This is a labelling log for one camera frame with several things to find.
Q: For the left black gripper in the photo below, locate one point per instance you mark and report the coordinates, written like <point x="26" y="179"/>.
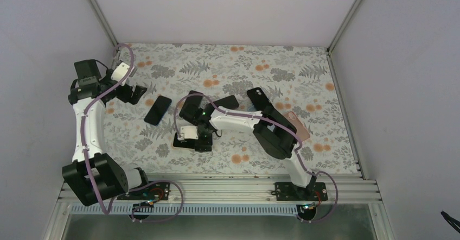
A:
<point x="135" y="97"/>

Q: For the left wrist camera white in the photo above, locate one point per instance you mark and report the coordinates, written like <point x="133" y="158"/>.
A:
<point x="120" y="71"/>

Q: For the aluminium rail frame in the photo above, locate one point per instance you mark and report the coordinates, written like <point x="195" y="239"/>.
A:
<point x="256" y="188"/>

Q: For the pink phone case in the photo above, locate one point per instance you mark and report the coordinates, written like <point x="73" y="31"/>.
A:
<point x="302" y="131"/>

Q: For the black phone case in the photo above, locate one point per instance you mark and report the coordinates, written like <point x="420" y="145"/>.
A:
<point x="258" y="98"/>

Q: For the black object at corner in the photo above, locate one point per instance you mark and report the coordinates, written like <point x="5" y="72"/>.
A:
<point x="454" y="223"/>

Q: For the phone from blue case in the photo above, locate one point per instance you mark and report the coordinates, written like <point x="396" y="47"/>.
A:
<point x="192" y="103"/>

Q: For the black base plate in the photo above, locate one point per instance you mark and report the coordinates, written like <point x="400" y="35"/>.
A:
<point x="286" y="191"/>
<point x="155" y="192"/>

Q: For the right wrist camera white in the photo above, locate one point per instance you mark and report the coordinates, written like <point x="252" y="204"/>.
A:
<point x="188" y="132"/>

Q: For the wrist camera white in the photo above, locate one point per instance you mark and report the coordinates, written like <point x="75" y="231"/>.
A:
<point x="188" y="132"/>
<point x="120" y="71"/>

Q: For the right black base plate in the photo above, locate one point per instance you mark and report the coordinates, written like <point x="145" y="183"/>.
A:
<point x="286" y="191"/>

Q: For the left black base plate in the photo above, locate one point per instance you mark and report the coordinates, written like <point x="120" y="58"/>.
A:
<point x="155" y="192"/>

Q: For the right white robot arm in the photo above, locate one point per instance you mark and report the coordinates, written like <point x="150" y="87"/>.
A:
<point x="197" y="118"/>

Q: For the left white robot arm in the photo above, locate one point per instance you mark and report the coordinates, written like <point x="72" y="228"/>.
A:
<point x="93" y="175"/>

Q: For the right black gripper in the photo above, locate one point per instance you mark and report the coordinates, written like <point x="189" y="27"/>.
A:
<point x="203" y="146"/>

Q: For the black phone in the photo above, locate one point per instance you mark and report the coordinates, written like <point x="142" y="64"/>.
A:
<point x="158" y="110"/>
<point x="183" y="144"/>

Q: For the floral patterned mat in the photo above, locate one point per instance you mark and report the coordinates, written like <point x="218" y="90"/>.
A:
<point x="294" y="79"/>

